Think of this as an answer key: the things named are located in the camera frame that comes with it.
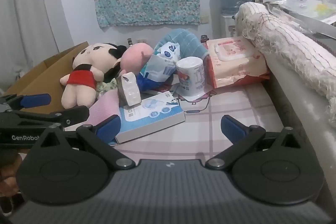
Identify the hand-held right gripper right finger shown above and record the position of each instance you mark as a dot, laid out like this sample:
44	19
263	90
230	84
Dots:
232	127

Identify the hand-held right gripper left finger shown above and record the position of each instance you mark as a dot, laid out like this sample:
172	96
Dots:
107	127

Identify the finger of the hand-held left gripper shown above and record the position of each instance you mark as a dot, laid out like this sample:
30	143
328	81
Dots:
73	112
34	100

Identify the pink soft pack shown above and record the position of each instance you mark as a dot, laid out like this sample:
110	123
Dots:
105	108

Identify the cardboard box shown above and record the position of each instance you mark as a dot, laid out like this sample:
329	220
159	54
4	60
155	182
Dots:
39	77

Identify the plush doll red shirt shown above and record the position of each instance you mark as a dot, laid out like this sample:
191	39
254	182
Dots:
81	77

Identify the gold foil tissue pack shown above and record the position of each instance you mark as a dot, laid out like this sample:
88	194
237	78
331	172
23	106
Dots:
130	92

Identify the green scrunchie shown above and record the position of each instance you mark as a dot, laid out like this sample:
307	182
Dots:
106	86

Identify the blue white box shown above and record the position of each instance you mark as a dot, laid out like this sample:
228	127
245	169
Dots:
149	119

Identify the white can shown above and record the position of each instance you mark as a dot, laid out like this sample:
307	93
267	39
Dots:
190	77

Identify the pink plush toy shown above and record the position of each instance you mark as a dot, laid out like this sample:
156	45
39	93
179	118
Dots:
134	56

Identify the white blue mask packet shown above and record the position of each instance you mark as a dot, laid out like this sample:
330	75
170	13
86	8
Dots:
157	69
169	50

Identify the checked cartoon bedsheet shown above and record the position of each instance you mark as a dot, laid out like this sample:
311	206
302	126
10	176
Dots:
223	106

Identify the grey padded furniture edge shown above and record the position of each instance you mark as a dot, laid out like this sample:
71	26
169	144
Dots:
294	119

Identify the wet wipes pack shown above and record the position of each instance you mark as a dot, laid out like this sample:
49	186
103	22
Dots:
236	64

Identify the grey curtain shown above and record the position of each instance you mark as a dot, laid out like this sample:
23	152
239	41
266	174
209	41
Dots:
26	16

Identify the blue checked towel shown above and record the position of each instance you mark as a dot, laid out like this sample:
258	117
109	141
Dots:
189	43

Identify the white fringed blanket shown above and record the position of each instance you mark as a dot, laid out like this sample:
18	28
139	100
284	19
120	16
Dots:
288	48

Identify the white water dispenser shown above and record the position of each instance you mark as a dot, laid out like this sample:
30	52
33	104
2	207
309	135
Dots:
228	26

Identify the clear plastic bag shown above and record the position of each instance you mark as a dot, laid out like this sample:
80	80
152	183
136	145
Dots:
307	7

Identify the white wall socket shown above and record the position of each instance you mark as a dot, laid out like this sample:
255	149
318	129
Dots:
204	19

